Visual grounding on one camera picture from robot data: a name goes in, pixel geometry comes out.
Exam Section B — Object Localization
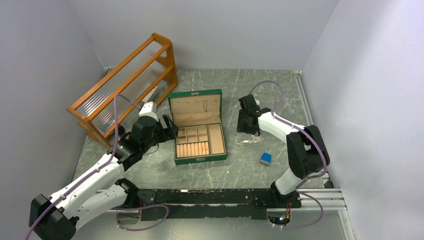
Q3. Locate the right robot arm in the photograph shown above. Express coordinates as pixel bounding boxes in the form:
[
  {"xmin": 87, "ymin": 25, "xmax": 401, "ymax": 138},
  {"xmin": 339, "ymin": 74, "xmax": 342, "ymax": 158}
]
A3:
[{"xmin": 236, "ymin": 94, "xmax": 330, "ymax": 207}]

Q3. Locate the orange wooden rack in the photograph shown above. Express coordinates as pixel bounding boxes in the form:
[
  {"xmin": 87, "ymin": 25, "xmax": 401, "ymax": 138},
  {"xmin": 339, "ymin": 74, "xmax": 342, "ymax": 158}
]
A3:
[{"xmin": 67, "ymin": 33, "xmax": 178, "ymax": 148}]

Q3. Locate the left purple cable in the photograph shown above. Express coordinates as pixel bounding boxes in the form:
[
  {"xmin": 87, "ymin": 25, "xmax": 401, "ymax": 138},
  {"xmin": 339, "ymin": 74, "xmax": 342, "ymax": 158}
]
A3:
[{"xmin": 23, "ymin": 94, "xmax": 142, "ymax": 240}]

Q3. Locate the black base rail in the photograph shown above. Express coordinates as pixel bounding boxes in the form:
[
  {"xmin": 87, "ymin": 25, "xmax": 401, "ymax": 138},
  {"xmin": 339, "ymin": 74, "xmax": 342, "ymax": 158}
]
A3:
[{"xmin": 81, "ymin": 188, "xmax": 347, "ymax": 222}]

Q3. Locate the gold chain necklace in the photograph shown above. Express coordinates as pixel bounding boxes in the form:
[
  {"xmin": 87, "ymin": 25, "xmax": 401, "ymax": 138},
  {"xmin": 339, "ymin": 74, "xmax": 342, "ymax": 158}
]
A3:
[{"xmin": 239, "ymin": 135, "xmax": 263, "ymax": 145}]

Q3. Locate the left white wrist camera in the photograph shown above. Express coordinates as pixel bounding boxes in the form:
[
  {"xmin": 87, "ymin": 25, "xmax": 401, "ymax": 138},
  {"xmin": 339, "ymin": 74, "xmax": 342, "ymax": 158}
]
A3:
[{"xmin": 138, "ymin": 101, "xmax": 159, "ymax": 122}]

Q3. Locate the blue grey small box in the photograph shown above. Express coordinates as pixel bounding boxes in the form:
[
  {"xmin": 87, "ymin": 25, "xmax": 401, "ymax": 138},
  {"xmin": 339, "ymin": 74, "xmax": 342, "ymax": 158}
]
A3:
[{"xmin": 259, "ymin": 152, "xmax": 272, "ymax": 166}]

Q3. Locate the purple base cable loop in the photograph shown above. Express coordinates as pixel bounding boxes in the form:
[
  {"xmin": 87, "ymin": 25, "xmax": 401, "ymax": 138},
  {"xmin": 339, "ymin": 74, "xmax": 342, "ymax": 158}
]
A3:
[{"xmin": 115, "ymin": 200, "xmax": 172, "ymax": 232}]

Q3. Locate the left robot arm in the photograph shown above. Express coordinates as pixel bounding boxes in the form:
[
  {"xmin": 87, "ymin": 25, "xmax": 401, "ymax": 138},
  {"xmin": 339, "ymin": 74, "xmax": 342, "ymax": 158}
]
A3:
[{"xmin": 25, "ymin": 113, "xmax": 179, "ymax": 240}]

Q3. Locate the red black object on rack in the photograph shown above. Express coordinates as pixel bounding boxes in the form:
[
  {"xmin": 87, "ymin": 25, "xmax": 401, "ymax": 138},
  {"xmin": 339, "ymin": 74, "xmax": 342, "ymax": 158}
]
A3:
[{"xmin": 117, "ymin": 125, "xmax": 126, "ymax": 136}]

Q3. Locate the green jewelry box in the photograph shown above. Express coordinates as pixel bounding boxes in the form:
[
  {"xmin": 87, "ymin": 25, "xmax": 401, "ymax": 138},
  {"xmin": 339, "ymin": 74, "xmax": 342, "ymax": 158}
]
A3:
[{"xmin": 167, "ymin": 89, "xmax": 227, "ymax": 165}]

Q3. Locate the white grey small carton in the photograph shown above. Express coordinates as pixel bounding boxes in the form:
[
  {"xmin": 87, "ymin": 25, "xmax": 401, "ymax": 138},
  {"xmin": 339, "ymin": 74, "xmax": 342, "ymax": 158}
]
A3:
[{"xmin": 141, "ymin": 86, "xmax": 158, "ymax": 104}]

